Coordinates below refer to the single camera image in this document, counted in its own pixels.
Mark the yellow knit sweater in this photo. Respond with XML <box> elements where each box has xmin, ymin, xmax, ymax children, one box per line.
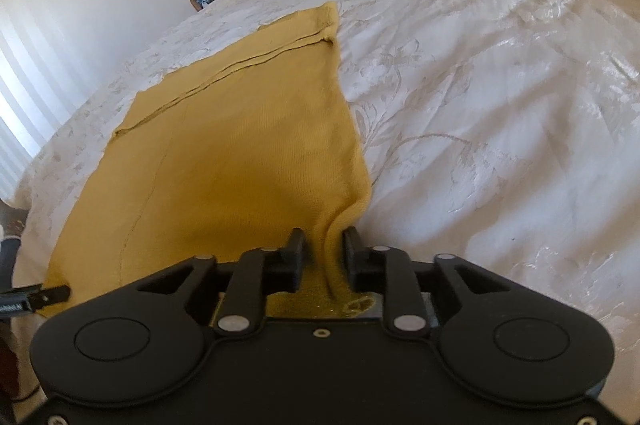
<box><xmin>44</xmin><ymin>2</ymin><xmax>374</xmax><ymax>319</ymax></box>

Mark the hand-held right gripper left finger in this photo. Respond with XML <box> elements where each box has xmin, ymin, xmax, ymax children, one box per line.
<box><xmin>120</xmin><ymin>228</ymin><xmax>306</xmax><ymax>337</ymax></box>

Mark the person's dark red clothing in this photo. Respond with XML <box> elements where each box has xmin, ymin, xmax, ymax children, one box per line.
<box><xmin>0</xmin><ymin>330</ymin><xmax>22</xmax><ymax>406</ymax></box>

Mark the white bed with bedspread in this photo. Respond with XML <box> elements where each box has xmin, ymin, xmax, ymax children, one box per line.
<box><xmin>10</xmin><ymin>0</ymin><xmax>640</xmax><ymax>356</ymax></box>

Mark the person's left forearm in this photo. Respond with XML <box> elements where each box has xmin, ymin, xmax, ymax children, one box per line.
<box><xmin>0</xmin><ymin>200</ymin><xmax>28</xmax><ymax>293</ymax></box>

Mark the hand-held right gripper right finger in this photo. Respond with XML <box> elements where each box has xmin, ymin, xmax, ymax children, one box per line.
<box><xmin>342</xmin><ymin>226</ymin><xmax>521</xmax><ymax>337</ymax></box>

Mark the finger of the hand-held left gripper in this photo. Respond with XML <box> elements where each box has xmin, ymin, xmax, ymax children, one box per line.
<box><xmin>30</xmin><ymin>285</ymin><xmax>71</xmax><ymax>307</ymax></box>

